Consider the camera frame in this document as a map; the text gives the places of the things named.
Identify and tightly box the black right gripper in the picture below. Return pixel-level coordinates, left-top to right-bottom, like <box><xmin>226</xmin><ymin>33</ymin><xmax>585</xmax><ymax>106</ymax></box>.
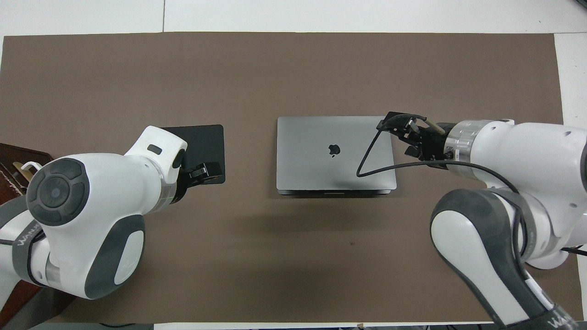
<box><xmin>376</xmin><ymin>112</ymin><xmax>453</xmax><ymax>162</ymax></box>

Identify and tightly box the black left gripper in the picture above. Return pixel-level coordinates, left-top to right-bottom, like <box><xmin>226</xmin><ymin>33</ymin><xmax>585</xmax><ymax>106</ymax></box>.
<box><xmin>171</xmin><ymin>156</ymin><xmax>223</xmax><ymax>205</ymax></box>

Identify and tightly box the silver grey laptop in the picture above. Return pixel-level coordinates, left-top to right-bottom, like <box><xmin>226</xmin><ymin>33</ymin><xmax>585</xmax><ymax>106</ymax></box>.
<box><xmin>276</xmin><ymin>115</ymin><xmax>398</xmax><ymax>196</ymax></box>

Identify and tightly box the black mouse pad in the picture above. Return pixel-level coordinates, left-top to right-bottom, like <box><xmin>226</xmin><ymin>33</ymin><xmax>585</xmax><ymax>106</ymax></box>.
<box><xmin>158</xmin><ymin>124</ymin><xmax>226</xmax><ymax>185</ymax></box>

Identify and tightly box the brown table mat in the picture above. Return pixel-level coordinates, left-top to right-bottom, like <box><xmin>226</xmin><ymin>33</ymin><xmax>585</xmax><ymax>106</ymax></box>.
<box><xmin>0</xmin><ymin>32</ymin><xmax>583</xmax><ymax>324</ymax></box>

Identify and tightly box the brass plate on box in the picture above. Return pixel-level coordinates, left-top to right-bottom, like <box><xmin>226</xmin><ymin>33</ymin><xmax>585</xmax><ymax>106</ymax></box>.
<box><xmin>12</xmin><ymin>161</ymin><xmax>29</xmax><ymax>185</ymax></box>

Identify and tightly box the dark brown wooden box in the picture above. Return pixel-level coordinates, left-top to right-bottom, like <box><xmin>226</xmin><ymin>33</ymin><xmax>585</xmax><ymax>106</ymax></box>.
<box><xmin>0</xmin><ymin>143</ymin><xmax>76</xmax><ymax>330</ymax></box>

